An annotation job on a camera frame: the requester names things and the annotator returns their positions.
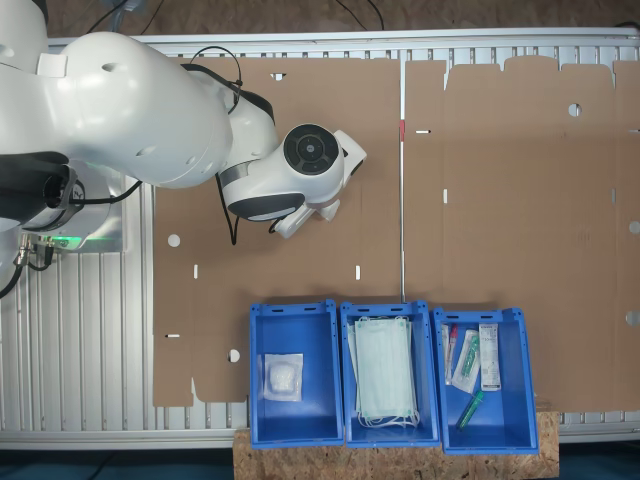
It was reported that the cotton in clear square packet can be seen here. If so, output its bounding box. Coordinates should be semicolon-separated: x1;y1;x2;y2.
257;352;305;403

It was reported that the brown cardboard sheet with holes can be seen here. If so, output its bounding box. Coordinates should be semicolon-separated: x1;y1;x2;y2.
152;56;403;409

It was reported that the pale green surgical mask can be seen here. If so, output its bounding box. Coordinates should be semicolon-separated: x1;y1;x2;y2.
344;323;362;401
353;314;422;430

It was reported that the blue plastic bin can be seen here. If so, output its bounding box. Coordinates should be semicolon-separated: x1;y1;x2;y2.
247;298;347;450
431;306;540;456
338;299;443;450

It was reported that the red capped tube packet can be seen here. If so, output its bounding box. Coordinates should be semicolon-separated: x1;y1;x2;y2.
441;323;461;387

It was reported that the clear packet with green parts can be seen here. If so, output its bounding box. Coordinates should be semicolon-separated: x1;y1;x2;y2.
451;328;483;394

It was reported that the brown cardboard sheet notched edge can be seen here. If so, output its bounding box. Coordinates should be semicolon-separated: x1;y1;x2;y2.
403;54;640;414

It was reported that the white printed flat packet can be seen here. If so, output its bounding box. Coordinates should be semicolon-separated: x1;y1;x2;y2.
478;322;503;393

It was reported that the green capped tube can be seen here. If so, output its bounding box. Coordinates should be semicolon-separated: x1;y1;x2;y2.
456;390;487;432

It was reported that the chipboard plank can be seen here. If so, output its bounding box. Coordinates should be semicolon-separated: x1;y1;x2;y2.
232;410;561;480

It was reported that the grey blue floor object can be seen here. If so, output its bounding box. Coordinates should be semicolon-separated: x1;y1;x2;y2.
112;0;150;19

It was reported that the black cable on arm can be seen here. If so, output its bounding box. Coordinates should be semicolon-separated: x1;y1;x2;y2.
187;46;246;246

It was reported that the black looped floor cable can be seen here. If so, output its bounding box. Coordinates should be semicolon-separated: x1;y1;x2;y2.
333;0;386;30

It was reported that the black base connector cable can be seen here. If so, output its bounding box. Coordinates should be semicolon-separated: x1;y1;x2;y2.
17;237;57;274

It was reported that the black base power cable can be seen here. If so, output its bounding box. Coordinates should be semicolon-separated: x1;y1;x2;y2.
0;259;25;301

